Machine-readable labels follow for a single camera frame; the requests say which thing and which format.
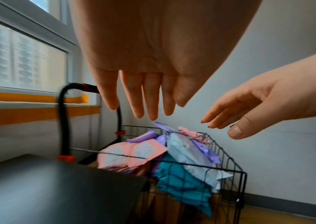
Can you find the person's right hand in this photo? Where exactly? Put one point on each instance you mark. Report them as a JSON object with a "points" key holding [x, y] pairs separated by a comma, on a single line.
{"points": [[279, 96]]}

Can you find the person's left hand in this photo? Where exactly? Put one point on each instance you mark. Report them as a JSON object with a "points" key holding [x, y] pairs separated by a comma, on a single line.
{"points": [[160, 43]]}

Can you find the grey-white mailer bag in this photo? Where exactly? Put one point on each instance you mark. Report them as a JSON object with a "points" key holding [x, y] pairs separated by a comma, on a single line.
{"points": [[182, 148]]}

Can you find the teal mailer bag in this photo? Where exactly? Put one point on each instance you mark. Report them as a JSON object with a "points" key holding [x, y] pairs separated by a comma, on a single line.
{"points": [[180, 186]]}

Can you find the white framed window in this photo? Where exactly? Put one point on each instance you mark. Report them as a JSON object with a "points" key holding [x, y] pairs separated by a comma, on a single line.
{"points": [[74, 72]]}

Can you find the dark grey baseboard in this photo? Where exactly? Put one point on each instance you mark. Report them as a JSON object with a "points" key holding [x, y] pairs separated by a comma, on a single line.
{"points": [[285, 205]]}

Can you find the yellow tape strip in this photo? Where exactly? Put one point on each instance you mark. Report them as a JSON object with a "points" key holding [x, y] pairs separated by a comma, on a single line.
{"points": [[22, 117]]}

